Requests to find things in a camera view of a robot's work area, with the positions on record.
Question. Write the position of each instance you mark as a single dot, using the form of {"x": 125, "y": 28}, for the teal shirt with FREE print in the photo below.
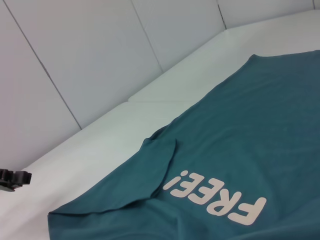
{"x": 225, "y": 150}

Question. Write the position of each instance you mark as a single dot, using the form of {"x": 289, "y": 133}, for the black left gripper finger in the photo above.
{"x": 21, "y": 178}

